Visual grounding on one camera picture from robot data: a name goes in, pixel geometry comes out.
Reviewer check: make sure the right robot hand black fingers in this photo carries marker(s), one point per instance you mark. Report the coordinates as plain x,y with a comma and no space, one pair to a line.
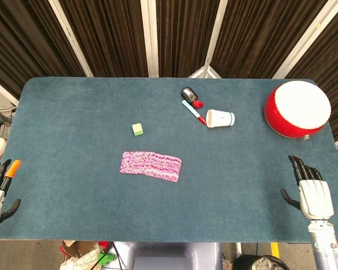
315,197

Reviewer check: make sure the large pink knitted cloth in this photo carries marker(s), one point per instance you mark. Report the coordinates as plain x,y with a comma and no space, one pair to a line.
152,166

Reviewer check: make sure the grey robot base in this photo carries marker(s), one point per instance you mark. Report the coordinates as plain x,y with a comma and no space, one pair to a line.
169,256

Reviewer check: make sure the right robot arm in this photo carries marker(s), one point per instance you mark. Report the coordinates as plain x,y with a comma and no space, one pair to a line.
324,244

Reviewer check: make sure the red drum white skin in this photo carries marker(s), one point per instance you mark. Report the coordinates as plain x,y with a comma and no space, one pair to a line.
287,121

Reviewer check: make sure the black bin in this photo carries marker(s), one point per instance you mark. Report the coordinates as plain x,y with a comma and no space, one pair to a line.
259,263

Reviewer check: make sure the cardboard box with papers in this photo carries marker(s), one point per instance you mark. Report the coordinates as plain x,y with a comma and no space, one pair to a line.
79,256

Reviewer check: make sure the white paper cup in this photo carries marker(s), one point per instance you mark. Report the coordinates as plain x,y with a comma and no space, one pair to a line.
221,118

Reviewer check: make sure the green plastic object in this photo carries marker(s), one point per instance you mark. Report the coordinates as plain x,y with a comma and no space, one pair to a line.
106,258

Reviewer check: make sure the blue table mat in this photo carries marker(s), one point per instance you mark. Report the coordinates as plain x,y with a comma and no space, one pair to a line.
169,208

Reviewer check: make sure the white marker red cap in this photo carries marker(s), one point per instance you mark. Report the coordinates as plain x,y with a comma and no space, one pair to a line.
193,111

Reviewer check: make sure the small red clip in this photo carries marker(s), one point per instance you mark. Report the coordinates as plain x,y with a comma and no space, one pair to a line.
197,104

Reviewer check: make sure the green cube block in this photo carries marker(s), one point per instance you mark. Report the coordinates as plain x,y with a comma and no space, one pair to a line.
137,130

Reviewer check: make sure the small black device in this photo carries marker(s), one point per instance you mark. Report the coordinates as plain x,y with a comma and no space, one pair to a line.
188,93

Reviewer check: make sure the white stand foot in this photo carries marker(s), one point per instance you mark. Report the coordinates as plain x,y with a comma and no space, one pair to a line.
205,72

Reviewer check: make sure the brown curtain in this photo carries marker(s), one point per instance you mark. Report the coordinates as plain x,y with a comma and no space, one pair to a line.
110,33

